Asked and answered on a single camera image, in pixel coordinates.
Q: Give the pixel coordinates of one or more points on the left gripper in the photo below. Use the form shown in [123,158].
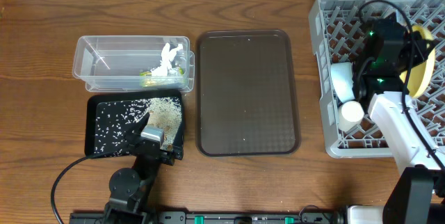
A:
[153,146]

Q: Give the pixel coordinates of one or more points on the yellow plate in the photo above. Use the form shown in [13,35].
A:
[421,74]

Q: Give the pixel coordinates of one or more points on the green snack wrapper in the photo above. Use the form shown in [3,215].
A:
[174,76]

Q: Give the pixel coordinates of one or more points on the white napkin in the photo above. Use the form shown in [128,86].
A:
[167,57]

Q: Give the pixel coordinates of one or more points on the blue bowl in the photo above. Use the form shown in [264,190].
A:
[342,81]

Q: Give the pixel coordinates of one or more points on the white cup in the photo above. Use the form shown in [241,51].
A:
[350,114]

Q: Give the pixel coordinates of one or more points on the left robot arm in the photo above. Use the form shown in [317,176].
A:
[130,187]

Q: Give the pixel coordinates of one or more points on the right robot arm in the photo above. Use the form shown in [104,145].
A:
[394,69]

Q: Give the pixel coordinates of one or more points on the black waste tray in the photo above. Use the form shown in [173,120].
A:
[94,101]

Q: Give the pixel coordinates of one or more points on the grey dishwasher rack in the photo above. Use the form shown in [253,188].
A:
[336,36]

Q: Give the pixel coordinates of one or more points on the rice and food scraps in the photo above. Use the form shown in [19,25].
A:
[113,119]

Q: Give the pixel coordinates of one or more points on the clear plastic bin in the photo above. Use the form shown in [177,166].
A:
[113,63]

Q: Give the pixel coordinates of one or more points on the dark brown serving tray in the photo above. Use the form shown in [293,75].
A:
[245,94]

